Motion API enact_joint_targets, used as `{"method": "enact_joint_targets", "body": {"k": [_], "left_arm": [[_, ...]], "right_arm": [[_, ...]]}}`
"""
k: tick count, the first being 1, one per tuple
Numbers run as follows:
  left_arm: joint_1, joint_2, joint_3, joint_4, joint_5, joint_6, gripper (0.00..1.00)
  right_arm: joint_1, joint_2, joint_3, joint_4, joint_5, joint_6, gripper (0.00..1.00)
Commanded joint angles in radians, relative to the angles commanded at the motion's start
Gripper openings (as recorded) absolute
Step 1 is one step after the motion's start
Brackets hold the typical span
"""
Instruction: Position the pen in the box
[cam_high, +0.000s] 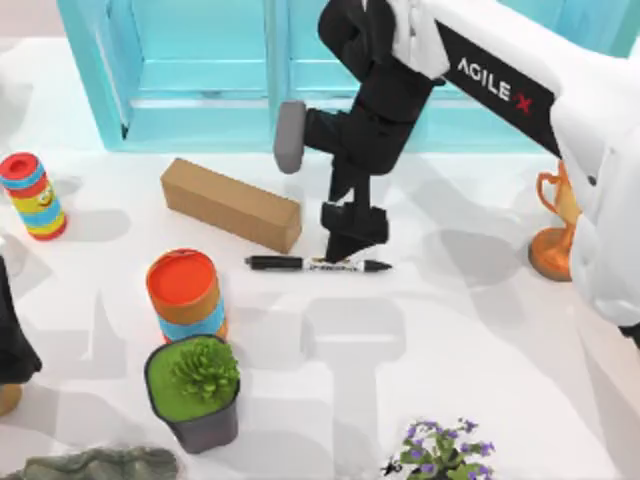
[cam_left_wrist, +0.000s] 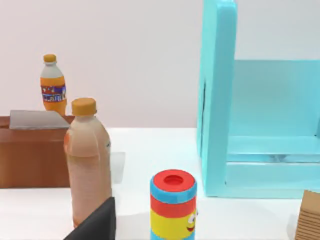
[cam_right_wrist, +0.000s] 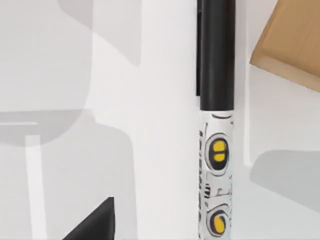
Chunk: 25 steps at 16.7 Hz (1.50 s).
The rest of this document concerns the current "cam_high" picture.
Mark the black and white marker pen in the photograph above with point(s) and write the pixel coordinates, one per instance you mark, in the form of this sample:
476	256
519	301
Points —
280	262

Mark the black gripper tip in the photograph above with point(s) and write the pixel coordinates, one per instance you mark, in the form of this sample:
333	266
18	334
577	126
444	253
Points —
12	330

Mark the red yellow blue striped can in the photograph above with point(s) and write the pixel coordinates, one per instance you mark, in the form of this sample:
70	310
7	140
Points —
35	200

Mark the light blue rack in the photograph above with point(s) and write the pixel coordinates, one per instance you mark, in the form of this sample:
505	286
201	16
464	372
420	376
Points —
200	55

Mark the grey green rock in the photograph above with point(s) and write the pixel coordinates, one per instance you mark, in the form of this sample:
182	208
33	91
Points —
100	465

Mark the orange and blue can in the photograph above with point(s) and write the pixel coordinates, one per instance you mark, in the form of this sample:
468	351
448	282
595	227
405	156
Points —
182	290

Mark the brown cardboard box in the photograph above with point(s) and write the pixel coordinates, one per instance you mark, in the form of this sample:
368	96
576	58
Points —
230	205

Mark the green succulent in grey pot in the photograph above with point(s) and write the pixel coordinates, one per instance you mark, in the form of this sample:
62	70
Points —
195	390

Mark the bronze trophy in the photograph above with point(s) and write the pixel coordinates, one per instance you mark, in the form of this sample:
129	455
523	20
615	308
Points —
555	240

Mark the brown wooden object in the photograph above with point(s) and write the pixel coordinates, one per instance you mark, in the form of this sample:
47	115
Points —
7	399

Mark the purple flower plant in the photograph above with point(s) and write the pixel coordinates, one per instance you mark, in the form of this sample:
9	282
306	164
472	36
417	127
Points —
440	455

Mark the pale grey rounded box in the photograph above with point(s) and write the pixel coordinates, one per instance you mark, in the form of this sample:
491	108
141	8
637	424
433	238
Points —
289	137

